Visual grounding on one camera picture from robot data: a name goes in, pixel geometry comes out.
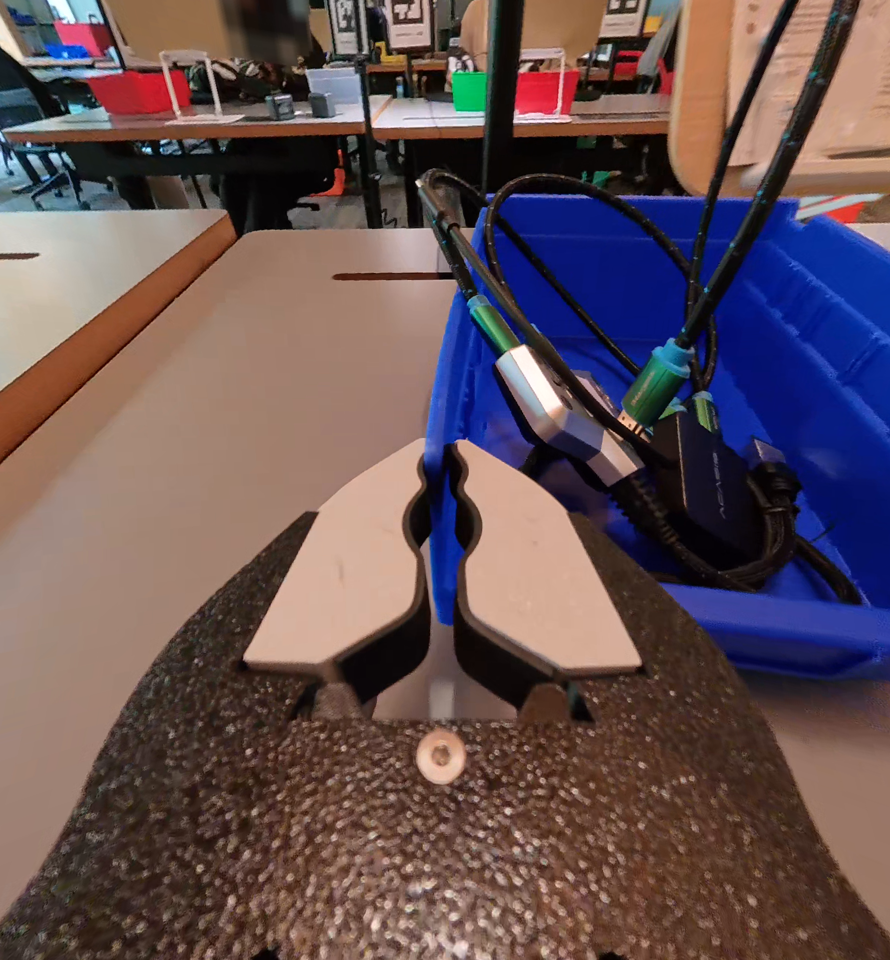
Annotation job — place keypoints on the black office chair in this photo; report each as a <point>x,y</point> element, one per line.
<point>10,112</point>

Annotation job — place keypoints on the black white tag placard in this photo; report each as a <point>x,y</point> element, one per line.
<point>346,22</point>
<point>628,15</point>
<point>409,19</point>

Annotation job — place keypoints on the black vertical pole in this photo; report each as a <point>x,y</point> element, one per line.
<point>501,97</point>

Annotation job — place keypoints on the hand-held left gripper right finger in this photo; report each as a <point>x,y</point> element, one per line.
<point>542,585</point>

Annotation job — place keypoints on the red plastic bin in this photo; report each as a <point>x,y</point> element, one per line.
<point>137,90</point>
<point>538,91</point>

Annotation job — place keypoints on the small grey cube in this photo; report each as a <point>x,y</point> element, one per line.
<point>280,106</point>
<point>322,105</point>

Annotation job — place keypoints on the black square usb hub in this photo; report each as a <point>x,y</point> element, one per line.
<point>714,487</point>

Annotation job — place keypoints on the silver usb adapter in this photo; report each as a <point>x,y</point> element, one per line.
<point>557,412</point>

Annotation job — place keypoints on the small green bin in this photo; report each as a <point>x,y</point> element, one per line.
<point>469,91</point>

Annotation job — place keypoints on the background work table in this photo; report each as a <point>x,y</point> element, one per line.
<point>190,127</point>
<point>610,120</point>

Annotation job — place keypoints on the blue plastic bin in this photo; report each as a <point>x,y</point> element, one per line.
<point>827,360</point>

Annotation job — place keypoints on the clear plastic box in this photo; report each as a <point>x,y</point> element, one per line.
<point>336,84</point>

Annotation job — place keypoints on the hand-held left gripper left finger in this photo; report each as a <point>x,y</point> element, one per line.
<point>340,570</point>

